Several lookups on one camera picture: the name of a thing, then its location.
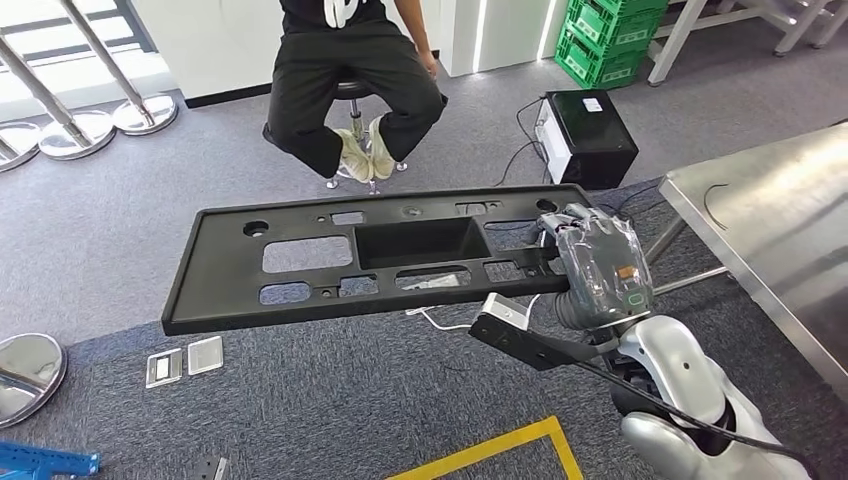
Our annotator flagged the black plastic plate bracket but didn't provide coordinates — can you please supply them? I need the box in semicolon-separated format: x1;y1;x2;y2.
160;183;594;337

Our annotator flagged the stainless steel workbench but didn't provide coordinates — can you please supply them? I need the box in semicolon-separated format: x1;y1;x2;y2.
641;122;848;405

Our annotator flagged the blue metal shelf rack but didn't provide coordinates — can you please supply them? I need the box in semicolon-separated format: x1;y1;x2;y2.
0;442;101;480

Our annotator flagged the black swivel stool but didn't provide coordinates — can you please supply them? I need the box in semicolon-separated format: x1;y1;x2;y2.
326;79;410;197

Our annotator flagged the person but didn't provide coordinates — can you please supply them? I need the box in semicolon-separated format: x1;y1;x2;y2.
261;0;450;185

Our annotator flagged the green plastic crate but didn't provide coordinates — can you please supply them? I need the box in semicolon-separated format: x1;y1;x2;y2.
555;29;647;91
564;0;667;51
592;0;670;16

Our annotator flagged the black and white box unit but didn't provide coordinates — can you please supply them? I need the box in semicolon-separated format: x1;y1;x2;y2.
533;89;641;191

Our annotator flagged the metal floor socket plate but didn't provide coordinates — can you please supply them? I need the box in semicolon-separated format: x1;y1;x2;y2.
187;336;225;377
145;347;183;390

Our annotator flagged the black power cable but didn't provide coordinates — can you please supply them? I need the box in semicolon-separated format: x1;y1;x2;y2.
493;97;551;188

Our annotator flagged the black floor cable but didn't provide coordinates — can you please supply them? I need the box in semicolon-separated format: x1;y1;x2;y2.
589;182;664;220

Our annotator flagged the white metal table frame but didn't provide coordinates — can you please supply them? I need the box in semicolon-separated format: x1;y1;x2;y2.
645;0;848;87

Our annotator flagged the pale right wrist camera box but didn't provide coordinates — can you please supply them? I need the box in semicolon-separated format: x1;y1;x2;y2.
480;292;531;333

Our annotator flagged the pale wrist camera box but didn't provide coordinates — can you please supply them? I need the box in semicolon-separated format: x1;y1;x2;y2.
192;455;230;480
480;292;531;333

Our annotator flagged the white cable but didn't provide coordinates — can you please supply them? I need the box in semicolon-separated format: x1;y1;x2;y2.
405;294;541;333

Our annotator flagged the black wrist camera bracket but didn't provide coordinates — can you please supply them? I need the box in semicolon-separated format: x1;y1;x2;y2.
468;314;621;372

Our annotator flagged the thin black wire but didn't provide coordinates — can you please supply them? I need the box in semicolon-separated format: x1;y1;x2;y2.
702;183;730;232

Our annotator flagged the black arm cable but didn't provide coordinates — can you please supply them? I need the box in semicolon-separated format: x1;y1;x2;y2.
576;360;823;465

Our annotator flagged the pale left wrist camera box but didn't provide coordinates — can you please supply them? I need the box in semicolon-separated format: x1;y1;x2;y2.
192;455;230;480

